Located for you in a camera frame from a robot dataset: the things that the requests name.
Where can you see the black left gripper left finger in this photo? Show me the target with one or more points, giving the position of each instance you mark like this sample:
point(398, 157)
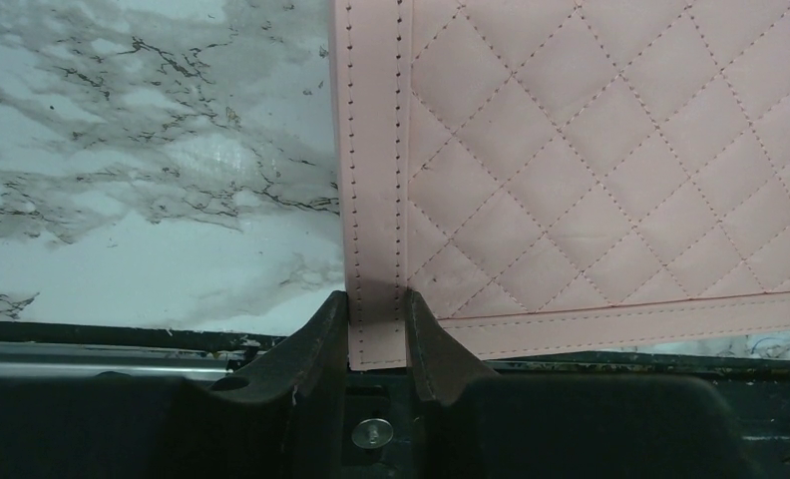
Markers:
point(280, 416)

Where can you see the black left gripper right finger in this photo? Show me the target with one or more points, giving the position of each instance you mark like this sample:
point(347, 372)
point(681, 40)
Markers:
point(474, 422)

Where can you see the pink jewelry box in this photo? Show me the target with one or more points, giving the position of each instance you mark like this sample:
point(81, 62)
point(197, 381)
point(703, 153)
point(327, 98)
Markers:
point(560, 176)

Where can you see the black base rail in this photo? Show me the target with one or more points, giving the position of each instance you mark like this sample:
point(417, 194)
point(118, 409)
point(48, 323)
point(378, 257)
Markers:
point(757, 386)

